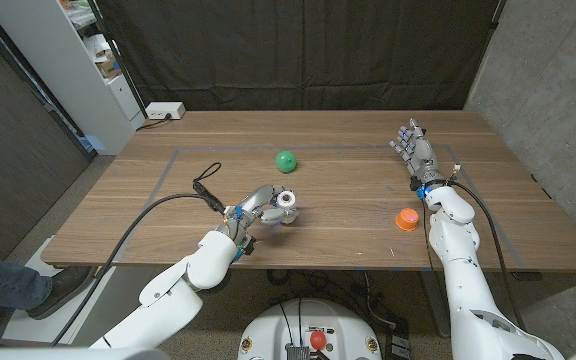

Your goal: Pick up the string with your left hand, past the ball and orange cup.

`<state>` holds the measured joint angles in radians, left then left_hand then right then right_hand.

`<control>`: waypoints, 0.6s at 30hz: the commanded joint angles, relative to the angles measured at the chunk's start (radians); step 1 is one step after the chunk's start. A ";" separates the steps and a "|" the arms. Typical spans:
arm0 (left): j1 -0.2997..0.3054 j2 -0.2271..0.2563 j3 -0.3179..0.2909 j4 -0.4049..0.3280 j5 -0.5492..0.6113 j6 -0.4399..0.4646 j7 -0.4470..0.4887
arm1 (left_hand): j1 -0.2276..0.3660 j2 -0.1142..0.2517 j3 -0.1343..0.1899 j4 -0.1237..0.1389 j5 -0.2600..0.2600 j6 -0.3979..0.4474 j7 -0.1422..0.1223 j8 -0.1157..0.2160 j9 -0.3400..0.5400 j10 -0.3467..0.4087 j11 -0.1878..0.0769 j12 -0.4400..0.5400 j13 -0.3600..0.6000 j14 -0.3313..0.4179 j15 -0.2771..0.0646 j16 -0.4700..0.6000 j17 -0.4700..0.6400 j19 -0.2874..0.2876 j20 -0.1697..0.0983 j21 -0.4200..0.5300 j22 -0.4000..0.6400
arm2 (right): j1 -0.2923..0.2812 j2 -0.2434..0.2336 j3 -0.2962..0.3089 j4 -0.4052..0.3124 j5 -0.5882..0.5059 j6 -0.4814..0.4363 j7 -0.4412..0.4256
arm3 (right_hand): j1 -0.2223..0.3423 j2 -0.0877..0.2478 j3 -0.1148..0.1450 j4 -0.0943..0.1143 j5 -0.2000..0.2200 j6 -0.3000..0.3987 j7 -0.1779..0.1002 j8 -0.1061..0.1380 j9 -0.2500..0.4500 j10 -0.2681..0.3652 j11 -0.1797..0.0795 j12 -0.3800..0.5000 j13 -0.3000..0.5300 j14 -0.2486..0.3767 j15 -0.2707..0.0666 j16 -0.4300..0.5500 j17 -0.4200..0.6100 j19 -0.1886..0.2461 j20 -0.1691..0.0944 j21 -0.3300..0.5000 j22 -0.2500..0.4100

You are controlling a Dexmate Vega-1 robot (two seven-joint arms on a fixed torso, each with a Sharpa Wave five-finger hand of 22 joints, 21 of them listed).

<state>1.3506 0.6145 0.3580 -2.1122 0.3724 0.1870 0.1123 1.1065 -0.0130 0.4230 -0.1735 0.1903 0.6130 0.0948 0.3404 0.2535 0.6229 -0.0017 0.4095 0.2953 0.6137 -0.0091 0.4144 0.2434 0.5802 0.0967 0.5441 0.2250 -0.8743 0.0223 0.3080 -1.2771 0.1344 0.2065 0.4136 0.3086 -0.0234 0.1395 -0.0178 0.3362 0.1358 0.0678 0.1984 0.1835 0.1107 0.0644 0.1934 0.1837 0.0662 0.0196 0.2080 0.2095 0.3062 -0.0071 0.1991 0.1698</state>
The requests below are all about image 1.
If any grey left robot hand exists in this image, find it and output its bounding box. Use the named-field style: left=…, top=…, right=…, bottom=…
left=220, top=183, right=302, bottom=249

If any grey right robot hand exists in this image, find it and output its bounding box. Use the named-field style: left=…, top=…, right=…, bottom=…
left=389, top=117, right=447, bottom=190

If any white string spool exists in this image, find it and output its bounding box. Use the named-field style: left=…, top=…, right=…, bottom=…
left=275, top=189, right=300, bottom=225

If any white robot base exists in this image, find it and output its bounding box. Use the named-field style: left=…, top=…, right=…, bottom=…
left=237, top=298, right=383, bottom=360

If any green ball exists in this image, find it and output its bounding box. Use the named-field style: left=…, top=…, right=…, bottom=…
left=274, top=150, right=298, bottom=175

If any orange cup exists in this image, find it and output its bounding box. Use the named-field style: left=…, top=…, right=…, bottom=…
left=395, top=207, right=420, bottom=233

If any white power strip box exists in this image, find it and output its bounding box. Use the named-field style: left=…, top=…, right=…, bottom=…
left=145, top=101, right=187, bottom=121

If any grey table leg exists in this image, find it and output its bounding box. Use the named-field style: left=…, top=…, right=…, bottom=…
left=417, top=269, right=450, bottom=339

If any black backdrop curtain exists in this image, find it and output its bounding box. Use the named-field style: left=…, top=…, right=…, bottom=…
left=95, top=0, right=502, bottom=112

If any black floor power strip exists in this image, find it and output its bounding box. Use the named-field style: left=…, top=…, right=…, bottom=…
left=385, top=329, right=412, bottom=360

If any black backdrop stand pole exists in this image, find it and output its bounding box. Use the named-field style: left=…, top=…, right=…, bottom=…
left=85, top=0, right=149, bottom=120

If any cardboard box on shelf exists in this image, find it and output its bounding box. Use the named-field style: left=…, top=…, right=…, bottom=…
left=95, top=54, right=122, bottom=79

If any person's dark shoe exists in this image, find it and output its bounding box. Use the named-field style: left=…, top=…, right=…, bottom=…
left=27, top=265, right=97, bottom=321

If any white robot torso shell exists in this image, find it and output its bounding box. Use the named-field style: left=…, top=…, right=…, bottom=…
left=0, top=346, right=172, bottom=360

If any white shelf cabinet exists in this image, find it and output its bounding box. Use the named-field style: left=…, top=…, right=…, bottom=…
left=0, top=0, right=147, bottom=156

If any black flashlight with strap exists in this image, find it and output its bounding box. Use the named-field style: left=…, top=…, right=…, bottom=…
left=192, top=161, right=227, bottom=214

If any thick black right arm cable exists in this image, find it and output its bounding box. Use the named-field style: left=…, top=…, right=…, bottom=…
left=450, top=179, right=527, bottom=331

